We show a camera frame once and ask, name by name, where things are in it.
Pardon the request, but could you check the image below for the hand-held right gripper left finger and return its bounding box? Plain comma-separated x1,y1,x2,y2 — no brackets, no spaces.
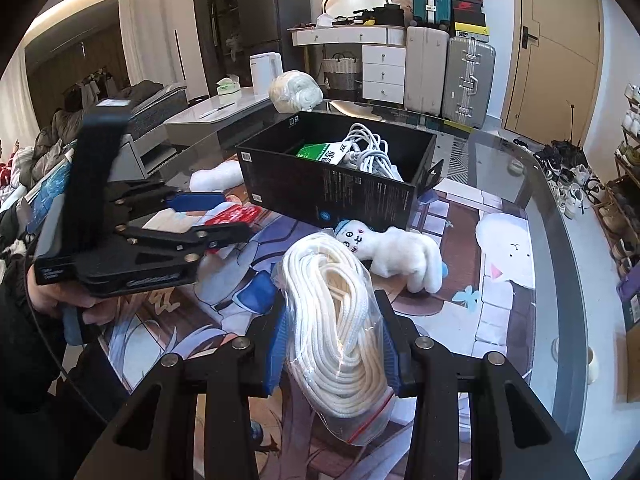
75,287,291,480

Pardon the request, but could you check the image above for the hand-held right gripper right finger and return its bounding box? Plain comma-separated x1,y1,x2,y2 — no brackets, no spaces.
372,289,593,480

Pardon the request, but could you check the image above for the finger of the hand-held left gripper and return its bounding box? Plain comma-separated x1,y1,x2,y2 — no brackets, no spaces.
117,222,253,263
102,180,227,216

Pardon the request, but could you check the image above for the red packet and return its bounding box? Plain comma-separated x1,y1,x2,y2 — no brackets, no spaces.
205,202,261,253

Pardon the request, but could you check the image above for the bagged white rope coil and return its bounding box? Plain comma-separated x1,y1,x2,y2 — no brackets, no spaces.
272,232,396,445

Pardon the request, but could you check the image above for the white medicine packet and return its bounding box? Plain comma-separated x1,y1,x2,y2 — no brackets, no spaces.
295,141,353,166

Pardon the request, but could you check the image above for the black cardboard box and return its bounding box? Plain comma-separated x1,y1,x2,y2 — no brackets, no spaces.
235,110,445,229

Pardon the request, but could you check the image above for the white charging cable bundle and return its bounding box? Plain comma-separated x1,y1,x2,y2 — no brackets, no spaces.
336,122,403,181

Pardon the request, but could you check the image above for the person's left hand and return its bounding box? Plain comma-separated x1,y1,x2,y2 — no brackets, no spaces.
25,260,114,326

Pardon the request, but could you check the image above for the white foam strip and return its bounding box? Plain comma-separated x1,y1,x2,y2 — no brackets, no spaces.
189,160,246,193

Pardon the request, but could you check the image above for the blue packet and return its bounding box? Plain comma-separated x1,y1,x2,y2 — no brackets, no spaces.
30,160,76,213

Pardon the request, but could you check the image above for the printed cartoon table mat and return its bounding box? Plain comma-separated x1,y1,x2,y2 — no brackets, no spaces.
97,180,538,480

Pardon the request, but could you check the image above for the grey coffee table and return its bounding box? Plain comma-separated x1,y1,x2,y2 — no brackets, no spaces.
163,92,281,148

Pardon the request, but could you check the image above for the grey side cabinet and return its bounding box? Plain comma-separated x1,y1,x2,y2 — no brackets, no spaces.
107,137,151,183

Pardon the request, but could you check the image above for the dark jackets heap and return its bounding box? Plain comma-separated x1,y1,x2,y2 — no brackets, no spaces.
32,107,96,176

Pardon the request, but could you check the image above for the bed mattress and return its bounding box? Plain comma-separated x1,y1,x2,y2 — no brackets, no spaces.
127,85,190,136

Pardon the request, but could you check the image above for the white plush toy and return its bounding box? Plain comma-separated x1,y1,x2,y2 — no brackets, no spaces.
335,218,448,293

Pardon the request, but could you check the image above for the clothes rack with garments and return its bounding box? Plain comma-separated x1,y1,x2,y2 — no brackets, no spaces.
62,67,118,111

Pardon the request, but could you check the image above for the white tabletop appliance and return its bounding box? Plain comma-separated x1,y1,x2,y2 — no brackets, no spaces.
250,52,283,96

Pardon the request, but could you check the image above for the white plastic bag bundle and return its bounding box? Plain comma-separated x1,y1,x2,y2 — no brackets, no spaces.
269,71,325,113

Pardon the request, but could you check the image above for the dark glass cabinet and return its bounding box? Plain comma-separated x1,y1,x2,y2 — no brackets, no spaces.
191,0,241,103

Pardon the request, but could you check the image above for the white curtain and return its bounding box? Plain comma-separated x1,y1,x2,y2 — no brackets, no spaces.
117,0,196,101

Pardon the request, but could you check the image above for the wicker basket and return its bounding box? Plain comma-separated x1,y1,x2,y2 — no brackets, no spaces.
322,52,362,92

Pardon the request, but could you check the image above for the grey refrigerator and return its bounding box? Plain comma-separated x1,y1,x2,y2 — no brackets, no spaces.
236,0,312,73

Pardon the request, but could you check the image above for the white drawer unit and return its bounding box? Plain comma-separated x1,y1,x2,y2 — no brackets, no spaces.
361,44,407,102

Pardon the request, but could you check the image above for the purple box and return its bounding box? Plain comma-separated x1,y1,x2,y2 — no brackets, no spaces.
616,275,640,323

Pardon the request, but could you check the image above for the pile of loose shoes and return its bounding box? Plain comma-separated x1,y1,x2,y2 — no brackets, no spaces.
515,137,608,218

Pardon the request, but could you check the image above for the white framed mirror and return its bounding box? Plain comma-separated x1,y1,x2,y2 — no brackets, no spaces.
321,0,393,16

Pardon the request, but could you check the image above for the beige suitcase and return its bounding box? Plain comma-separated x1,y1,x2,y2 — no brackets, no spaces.
404,25,450,116

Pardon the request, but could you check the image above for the black bag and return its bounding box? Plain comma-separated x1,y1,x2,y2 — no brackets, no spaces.
372,4,405,27

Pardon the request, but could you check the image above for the wooden shoe rack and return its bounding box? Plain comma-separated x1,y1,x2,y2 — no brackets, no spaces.
607,85,640,271

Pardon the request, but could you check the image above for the silver suitcase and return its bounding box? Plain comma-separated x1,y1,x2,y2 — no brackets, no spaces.
442,36,497,130

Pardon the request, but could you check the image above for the beige wooden door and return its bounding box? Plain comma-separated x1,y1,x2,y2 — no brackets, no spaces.
502,0,603,136

